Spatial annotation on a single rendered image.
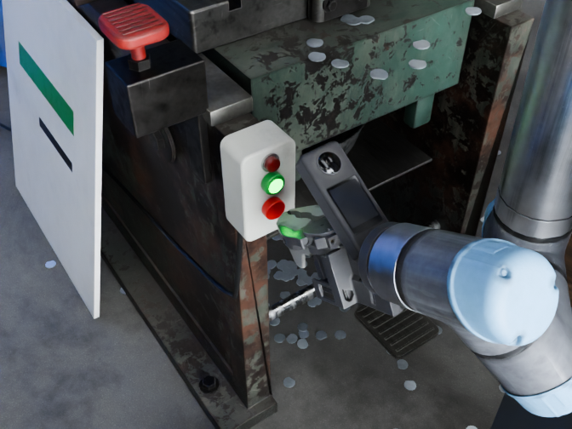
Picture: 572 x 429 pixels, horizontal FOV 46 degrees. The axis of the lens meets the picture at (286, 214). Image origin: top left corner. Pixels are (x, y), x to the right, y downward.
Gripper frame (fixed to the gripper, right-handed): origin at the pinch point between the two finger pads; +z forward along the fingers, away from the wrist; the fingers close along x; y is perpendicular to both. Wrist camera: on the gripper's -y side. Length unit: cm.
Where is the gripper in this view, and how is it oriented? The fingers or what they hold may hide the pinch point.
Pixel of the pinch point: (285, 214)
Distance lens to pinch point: 79.6
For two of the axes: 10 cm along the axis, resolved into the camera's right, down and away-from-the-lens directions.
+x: 8.2, -3.9, 4.1
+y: 2.9, 9.1, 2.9
